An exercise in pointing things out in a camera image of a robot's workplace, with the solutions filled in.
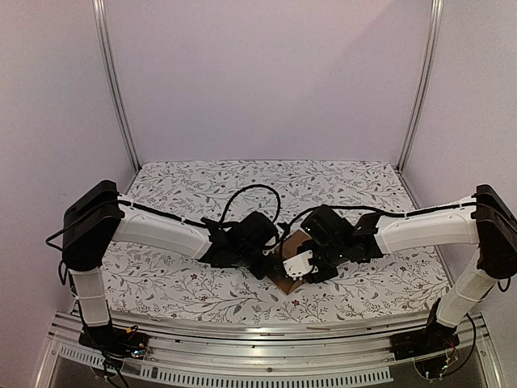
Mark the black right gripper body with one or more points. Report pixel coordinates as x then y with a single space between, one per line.
323 273

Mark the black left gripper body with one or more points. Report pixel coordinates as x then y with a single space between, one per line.
247 260

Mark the brown cardboard box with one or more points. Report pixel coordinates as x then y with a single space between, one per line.
292 246

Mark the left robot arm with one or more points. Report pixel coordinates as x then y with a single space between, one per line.
103 219

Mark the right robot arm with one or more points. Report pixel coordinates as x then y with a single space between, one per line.
450 259

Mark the floral patterned table cloth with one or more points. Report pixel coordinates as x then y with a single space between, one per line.
161 284

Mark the aluminium front rail base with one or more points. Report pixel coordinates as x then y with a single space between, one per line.
185 353

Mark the aluminium frame post right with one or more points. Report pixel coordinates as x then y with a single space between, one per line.
431 44

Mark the aluminium frame post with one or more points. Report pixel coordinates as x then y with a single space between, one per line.
102 30
431 44

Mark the aluminium frame post left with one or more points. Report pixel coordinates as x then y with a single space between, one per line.
102 30

